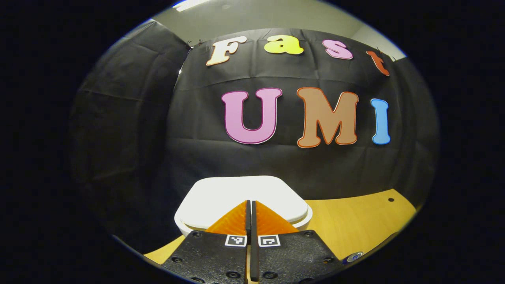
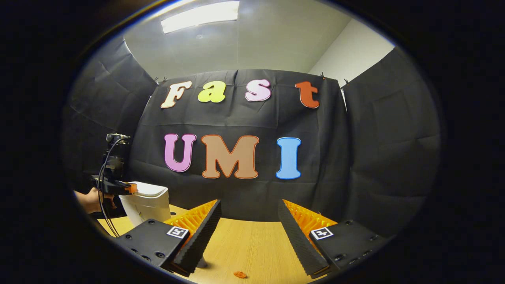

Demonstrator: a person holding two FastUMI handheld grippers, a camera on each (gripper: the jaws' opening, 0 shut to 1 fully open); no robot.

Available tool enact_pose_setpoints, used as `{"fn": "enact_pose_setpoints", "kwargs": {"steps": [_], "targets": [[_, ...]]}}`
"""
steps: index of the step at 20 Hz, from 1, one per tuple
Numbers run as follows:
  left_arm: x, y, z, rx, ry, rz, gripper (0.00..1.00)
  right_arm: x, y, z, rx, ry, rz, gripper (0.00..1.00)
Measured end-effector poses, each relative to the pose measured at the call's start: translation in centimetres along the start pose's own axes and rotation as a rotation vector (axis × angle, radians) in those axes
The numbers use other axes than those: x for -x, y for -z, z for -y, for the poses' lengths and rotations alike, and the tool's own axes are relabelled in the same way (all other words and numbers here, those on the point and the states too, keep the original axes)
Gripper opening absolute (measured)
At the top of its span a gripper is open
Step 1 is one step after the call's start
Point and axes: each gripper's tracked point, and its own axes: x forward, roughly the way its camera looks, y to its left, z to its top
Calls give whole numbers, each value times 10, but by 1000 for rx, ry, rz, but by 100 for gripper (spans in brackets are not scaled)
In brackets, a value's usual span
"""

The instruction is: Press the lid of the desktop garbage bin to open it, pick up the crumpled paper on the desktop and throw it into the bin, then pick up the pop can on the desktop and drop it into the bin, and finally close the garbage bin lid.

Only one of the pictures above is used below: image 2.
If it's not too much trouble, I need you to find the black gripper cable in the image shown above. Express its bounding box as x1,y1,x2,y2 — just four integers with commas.
97,137,121,237

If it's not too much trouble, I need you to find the ceiling light panel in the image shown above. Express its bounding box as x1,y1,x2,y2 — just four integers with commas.
161,1,240,34

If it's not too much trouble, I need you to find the white desktop garbage bin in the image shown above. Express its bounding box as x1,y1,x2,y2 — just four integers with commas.
118,181,171,227

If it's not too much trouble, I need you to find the wooden desktop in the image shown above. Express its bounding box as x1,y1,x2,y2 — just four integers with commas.
97,204,328,284

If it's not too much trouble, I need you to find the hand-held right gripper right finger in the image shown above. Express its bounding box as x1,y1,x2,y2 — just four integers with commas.
277,199,391,280

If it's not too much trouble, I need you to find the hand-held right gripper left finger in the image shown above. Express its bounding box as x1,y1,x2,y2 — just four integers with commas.
114,199,222,277

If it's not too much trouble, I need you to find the black backdrop cloth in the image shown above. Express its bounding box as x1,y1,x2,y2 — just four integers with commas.
63,35,442,237

